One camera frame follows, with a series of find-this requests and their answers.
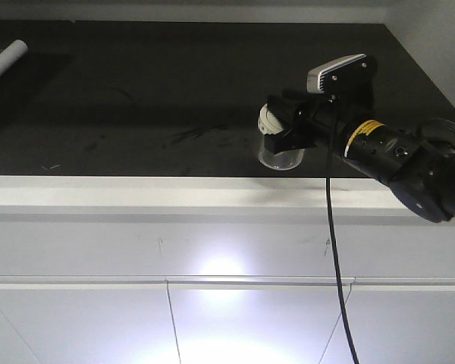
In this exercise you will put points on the white base cabinet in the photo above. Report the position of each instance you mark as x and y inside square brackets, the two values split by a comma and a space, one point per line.
[218, 270]

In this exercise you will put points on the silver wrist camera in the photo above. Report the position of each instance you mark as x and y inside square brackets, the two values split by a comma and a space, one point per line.
[315, 81]

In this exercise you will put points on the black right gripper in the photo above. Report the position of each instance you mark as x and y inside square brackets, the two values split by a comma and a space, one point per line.
[311, 119]

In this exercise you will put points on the white rolled paper tube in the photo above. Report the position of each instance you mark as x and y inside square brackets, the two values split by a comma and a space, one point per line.
[11, 54]

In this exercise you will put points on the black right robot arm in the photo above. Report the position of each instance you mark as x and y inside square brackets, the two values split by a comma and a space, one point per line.
[418, 167]

